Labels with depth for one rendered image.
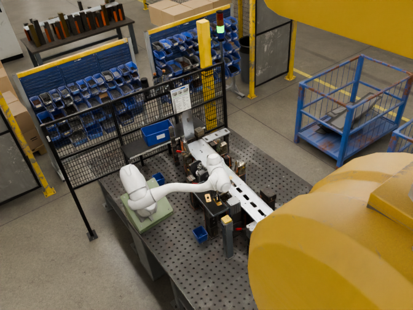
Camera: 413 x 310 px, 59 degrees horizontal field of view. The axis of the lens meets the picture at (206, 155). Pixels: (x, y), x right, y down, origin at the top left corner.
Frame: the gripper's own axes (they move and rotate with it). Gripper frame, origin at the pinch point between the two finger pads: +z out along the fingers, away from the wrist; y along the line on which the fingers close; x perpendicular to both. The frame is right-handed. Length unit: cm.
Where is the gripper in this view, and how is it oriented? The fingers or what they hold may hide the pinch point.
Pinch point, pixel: (217, 197)
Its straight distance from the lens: 276.8
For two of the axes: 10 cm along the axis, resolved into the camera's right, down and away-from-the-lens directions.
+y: 9.2, -3.1, 2.5
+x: -3.9, -5.6, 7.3
